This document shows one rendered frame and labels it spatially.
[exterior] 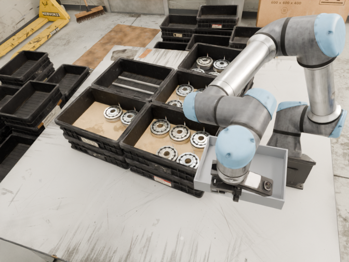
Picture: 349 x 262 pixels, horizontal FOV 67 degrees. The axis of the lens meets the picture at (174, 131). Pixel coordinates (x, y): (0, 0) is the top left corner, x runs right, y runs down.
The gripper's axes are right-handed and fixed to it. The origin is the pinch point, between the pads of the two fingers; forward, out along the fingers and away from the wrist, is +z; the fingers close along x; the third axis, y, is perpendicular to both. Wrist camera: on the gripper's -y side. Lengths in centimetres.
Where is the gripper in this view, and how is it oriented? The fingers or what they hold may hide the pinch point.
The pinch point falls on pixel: (236, 192)
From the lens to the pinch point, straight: 84.8
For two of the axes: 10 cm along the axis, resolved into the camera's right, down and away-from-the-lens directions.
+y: -9.7, -1.2, 2.3
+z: 1.5, 4.7, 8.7
